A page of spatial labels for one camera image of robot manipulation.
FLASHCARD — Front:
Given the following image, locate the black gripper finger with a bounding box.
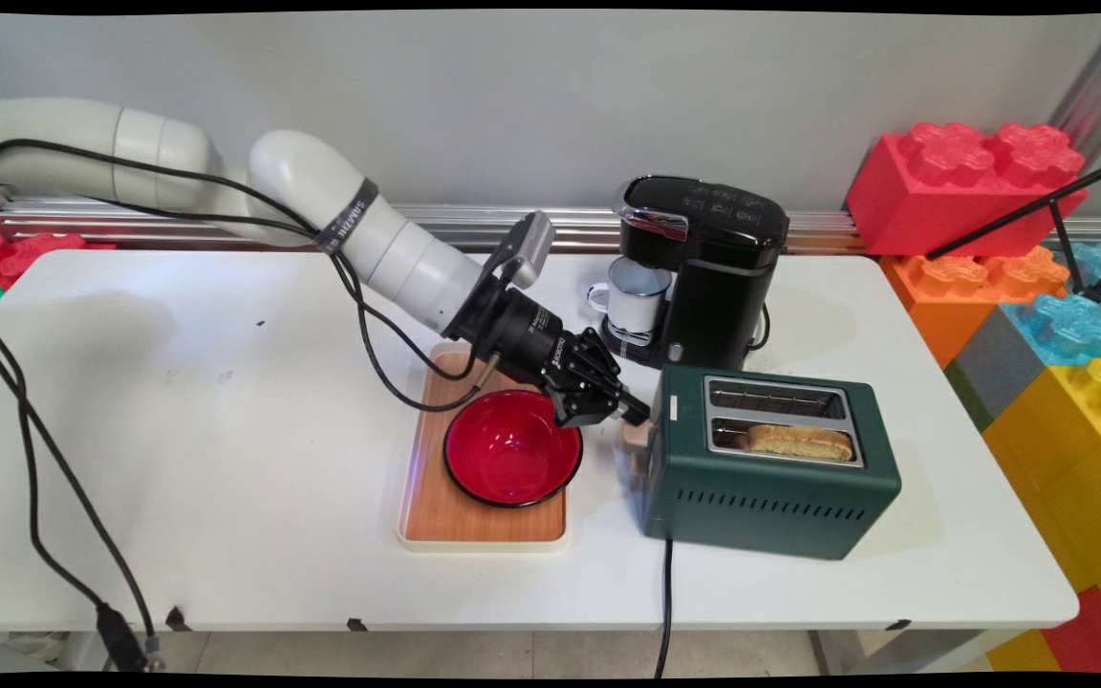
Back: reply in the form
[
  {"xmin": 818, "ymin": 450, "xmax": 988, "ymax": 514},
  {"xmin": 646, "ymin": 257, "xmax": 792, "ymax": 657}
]
[
  {"xmin": 575, "ymin": 328, "xmax": 653, "ymax": 427},
  {"xmin": 550, "ymin": 370, "xmax": 621, "ymax": 430}
]

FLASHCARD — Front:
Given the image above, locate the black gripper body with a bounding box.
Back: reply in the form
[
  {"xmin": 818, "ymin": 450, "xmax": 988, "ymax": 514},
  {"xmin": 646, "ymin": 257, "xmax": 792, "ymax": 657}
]
[{"xmin": 444, "ymin": 285, "xmax": 580, "ymax": 395}]

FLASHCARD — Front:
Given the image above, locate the white enamel mug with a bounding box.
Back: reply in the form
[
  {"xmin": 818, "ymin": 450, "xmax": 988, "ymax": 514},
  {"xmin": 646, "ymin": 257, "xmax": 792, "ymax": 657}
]
[{"xmin": 586, "ymin": 255, "xmax": 675, "ymax": 348}]

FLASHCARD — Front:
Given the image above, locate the red bowl with black rim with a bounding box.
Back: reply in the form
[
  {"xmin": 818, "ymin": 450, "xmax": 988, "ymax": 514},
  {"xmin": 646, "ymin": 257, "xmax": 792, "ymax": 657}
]
[{"xmin": 442, "ymin": 388, "xmax": 585, "ymax": 510}]

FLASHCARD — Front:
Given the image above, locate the black coffee machine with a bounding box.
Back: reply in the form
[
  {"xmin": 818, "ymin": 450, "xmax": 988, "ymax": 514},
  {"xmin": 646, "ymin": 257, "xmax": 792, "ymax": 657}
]
[{"xmin": 612, "ymin": 174, "xmax": 791, "ymax": 375}]

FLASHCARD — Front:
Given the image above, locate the wooden tray with cream rim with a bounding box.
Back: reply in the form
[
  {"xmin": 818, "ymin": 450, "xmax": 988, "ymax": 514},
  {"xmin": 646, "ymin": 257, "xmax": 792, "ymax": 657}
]
[{"xmin": 397, "ymin": 343, "xmax": 572, "ymax": 554}]

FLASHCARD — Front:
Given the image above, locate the green two-slot toaster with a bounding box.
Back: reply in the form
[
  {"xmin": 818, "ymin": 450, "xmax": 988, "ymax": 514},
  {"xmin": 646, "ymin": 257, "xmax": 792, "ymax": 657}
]
[{"xmin": 618, "ymin": 362, "xmax": 904, "ymax": 563}]

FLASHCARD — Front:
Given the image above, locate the toast slice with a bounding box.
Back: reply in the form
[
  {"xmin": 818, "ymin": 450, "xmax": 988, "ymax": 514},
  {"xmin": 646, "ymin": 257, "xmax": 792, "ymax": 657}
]
[{"xmin": 739, "ymin": 422, "xmax": 856, "ymax": 464}]

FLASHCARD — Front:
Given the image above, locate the big orange toy brick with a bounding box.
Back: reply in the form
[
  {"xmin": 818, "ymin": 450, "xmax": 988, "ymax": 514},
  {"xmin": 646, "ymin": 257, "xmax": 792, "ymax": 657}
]
[{"xmin": 879, "ymin": 246, "xmax": 1073, "ymax": 371}]

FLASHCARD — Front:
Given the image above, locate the big green toy brick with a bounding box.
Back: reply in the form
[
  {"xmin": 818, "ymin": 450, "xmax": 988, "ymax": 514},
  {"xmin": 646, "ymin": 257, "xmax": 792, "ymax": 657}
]
[{"xmin": 941, "ymin": 361, "xmax": 993, "ymax": 433}]

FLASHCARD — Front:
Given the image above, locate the big red toy brick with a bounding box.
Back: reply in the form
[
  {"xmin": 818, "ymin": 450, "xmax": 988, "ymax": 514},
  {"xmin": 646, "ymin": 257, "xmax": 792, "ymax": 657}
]
[{"xmin": 845, "ymin": 121, "xmax": 1090, "ymax": 260}]

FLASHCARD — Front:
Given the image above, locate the big grey toy brick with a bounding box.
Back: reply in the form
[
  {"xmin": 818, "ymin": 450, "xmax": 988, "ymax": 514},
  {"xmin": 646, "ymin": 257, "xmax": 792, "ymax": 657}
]
[{"xmin": 951, "ymin": 307, "xmax": 1054, "ymax": 433}]

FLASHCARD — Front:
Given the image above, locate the white table leg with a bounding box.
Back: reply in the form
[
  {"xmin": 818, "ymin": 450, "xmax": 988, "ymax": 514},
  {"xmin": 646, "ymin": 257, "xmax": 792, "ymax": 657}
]
[{"xmin": 810, "ymin": 628, "xmax": 1026, "ymax": 676}]

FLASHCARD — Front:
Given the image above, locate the black tripod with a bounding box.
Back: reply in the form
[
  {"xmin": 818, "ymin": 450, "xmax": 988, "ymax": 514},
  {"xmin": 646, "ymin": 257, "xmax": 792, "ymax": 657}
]
[{"xmin": 926, "ymin": 156, "xmax": 1101, "ymax": 312}]

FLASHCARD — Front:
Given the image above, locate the big light blue toy brick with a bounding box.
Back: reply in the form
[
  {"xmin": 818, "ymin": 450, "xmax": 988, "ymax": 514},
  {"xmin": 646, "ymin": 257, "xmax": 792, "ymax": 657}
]
[{"xmin": 999, "ymin": 242, "xmax": 1101, "ymax": 370}]

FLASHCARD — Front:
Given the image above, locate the big yellow toy brick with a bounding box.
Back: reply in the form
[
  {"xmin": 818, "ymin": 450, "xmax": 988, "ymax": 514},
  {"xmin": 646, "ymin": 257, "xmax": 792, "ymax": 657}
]
[{"xmin": 980, "ymin": 357, "xmax": 1101, "ymax": 595}]

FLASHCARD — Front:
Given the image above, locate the low yellow toy brick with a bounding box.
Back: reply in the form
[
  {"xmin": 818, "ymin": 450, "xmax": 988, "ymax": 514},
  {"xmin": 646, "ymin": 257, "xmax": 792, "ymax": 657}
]
[{"xmin": 984, "ymin": 626, "xmax": 1064, "ymax": 676}]

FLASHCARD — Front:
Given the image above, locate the red toy brick behind table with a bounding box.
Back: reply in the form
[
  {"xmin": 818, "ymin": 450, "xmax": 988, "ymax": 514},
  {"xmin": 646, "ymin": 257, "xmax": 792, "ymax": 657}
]
[{"xmin": 0, "ymin": 231, "xmax": 118, "ymax": 293}]

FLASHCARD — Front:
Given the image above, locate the low red toy brick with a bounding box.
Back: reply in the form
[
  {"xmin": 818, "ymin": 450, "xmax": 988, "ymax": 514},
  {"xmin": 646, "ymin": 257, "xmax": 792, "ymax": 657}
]
[{"xmin": 1041, "ymin": 584, "xmax": 1101, "ymax": 676}]

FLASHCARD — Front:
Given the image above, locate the upright aluminium profile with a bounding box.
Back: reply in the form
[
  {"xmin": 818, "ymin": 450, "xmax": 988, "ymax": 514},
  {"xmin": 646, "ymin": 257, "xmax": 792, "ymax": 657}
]
[{"xmin": 1047, "ymin": 12, "xmax": 1101, "ymax": 165}]

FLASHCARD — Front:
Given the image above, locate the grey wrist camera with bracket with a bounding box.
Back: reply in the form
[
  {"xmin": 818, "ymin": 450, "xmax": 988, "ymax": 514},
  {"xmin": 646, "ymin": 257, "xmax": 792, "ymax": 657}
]
[{"xmin": 486, "ymin": 210, "xmax": 557, "ymax": 290}]

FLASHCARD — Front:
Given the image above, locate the horizontal aluminium rail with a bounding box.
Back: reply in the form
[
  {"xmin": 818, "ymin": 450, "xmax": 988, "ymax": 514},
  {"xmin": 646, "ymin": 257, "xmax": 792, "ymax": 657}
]
[{"xmin": 0, "ymin": 186, "xmax": 1101, "ymax": 258}]

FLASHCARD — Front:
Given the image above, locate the black velcro strap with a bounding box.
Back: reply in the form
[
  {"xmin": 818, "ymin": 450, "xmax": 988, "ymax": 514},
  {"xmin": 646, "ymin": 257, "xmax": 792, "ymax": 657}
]
[{"xmin": 313, "ymin": 178, "xmax": 381, "ymax": 254}]

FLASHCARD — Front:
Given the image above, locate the black toaster power cord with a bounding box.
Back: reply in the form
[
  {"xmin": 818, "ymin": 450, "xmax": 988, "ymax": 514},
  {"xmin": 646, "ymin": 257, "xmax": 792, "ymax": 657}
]
[{"xmin": 653, "ymin": 537, "xmax": 677, "ymax": 679}]

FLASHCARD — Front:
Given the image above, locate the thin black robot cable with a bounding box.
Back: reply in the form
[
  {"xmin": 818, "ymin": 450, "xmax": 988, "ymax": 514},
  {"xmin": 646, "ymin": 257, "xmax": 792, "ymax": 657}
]
[{"xmin": 0, "ymin": 172, "xmax": 489, "ymax": 670}]

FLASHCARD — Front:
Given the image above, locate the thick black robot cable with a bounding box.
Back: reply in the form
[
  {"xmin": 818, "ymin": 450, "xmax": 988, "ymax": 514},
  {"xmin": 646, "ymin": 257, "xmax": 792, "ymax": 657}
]
[{"xmin": 0, "ymin": 139, "xmax": 499, "ymax": 673}]

